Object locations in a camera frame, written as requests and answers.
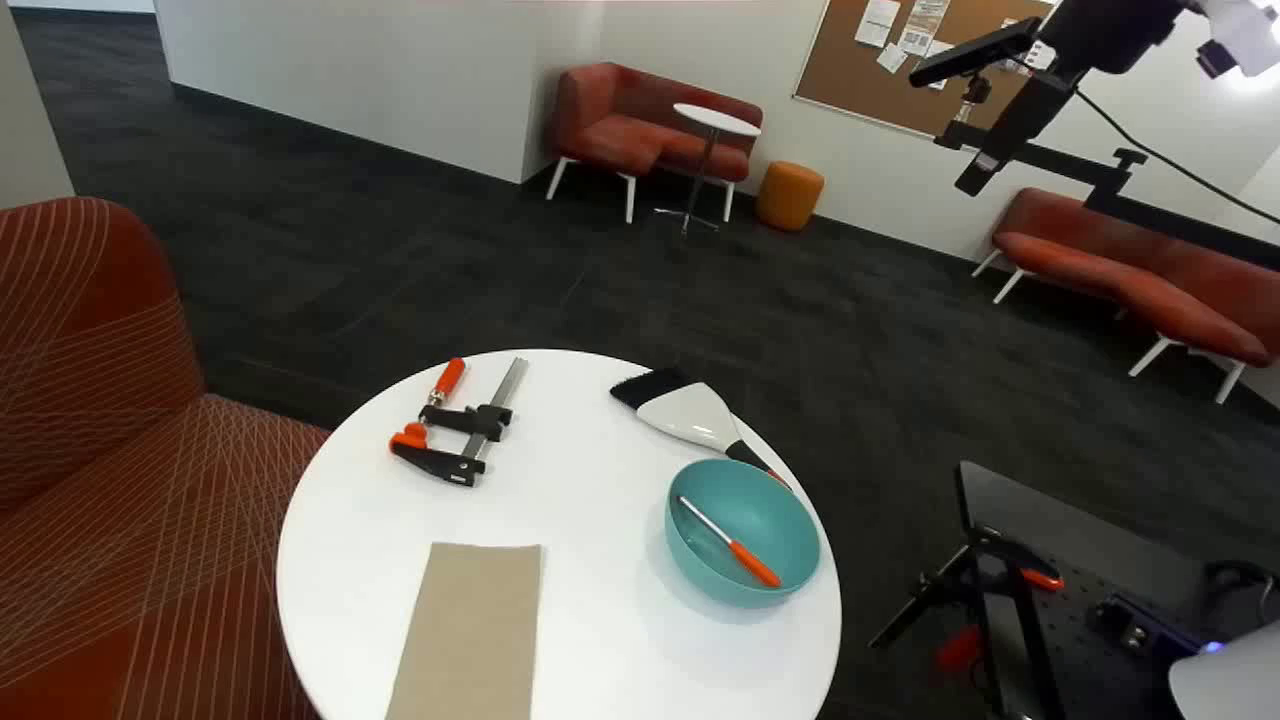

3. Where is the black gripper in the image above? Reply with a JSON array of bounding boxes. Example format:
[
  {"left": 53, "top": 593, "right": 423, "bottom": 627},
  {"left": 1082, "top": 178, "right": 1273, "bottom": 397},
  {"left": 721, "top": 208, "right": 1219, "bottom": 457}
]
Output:
[{"left": 1039, "top": 0, "right": 1193, "bottom": 74}]

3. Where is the white marker with orange cap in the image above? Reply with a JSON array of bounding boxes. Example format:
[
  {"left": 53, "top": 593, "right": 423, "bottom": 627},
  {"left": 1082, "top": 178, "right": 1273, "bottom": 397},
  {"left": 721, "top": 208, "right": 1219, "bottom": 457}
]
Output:
[{"left": 675, "top": 494, "right": 790, "bottom": 593}]

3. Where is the teal bowl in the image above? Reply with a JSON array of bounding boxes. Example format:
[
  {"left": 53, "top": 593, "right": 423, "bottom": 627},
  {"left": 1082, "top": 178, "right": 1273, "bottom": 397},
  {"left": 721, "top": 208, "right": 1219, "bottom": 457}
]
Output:
[{"left": 666, "top": 457, "right": 826, "bottom": 613}]

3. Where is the red bench with white legs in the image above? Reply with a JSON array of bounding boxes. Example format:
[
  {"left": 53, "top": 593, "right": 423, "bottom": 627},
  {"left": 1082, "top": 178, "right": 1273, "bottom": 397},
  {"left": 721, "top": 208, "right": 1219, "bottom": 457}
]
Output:
[{"left": 968, "top": 183, "right": 1276, "bottom": 411}]

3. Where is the cork pin board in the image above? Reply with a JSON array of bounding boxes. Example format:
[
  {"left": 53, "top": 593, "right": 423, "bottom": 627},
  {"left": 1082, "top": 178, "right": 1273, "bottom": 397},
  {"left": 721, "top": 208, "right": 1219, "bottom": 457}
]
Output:
[{"left": 792, "top": 0, "right": 1057, "bottom": 141}]

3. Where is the orange pouf stool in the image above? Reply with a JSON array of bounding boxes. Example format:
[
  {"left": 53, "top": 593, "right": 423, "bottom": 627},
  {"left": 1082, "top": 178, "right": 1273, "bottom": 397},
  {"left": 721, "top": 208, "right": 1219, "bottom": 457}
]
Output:
[{"left": 751, "top": 155, "right": 829, "bottom": 236}]

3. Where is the small round white side table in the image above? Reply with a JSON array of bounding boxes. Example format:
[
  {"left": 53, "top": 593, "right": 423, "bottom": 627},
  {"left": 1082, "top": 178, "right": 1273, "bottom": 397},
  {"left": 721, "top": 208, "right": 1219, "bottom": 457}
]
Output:
[{"left": 653, "top": 102, "right": 765, "bottom": 240}]

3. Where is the red armchair with white legs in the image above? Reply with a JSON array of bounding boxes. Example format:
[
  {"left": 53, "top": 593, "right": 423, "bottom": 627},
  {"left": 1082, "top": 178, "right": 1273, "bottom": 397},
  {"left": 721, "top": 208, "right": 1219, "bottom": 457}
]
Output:
[{"left": 540, "top": 60, "right": 768, "bottom": 230}]

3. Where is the orange and black bar clamp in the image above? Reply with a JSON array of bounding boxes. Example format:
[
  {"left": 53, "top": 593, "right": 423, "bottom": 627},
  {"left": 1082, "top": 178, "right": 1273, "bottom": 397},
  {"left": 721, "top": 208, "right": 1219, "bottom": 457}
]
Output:
[{"left": 389, "top": 354, "right": 533, "bottom": 494}]

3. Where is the brown paper sheet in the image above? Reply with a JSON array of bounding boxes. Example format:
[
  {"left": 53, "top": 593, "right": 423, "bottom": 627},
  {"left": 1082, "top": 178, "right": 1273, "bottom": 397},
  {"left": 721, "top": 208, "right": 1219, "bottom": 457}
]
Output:
[{"left": 385, "top": 541, "right": 547, "bottom": 720}]

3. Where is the orange striped sofa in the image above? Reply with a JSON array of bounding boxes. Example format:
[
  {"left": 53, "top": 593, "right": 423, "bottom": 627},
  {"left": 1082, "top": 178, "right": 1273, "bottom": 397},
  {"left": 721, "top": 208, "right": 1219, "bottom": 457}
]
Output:
[{"left": 0, "top": 198, "right": 335, "bottom": 720}]

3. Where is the black stereo camera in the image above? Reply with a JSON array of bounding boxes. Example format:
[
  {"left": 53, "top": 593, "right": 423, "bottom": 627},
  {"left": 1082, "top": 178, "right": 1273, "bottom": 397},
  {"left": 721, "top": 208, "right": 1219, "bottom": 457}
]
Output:
[{"left": 908, "top": 17, "right": 1050, "bottom": 94}]

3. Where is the black camera stand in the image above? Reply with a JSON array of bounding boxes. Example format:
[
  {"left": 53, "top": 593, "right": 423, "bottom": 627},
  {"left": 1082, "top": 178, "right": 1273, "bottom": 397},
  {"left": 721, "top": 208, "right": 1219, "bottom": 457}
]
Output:
[{"left": 931, "top": 66, "right": 1154, "bottom": 203}]

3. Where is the black camera cable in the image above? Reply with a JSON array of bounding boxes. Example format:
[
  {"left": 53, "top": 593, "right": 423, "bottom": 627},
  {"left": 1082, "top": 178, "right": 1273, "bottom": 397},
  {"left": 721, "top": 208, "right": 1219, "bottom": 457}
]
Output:
[{"left": 1063, "top": 81, "right": 1280, "bottom": 230}]

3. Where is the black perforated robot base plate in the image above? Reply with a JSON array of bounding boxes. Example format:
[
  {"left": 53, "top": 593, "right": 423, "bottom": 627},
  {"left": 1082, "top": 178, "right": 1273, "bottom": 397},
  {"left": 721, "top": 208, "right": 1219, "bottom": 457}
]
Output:
[{"left": 957, "top": 457, "right": 1280, "bottom": 720}]

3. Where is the orange handled base clamp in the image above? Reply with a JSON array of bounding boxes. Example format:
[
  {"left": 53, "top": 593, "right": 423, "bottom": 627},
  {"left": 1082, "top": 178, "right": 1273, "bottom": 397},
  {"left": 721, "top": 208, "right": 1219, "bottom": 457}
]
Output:
[
  {"left": 972, "top": 527, "right": 1072, "bottom": 601},
  {"left": 872, "top": 543, "right": 998, "bottom": 676}
]

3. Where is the white scraper with black handle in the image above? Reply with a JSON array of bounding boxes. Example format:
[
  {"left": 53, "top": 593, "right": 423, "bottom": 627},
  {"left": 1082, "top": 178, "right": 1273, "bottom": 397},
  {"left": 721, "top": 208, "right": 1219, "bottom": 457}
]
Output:
[{"left": 609, "top": 364, "right": 792, "bottom": 479}]

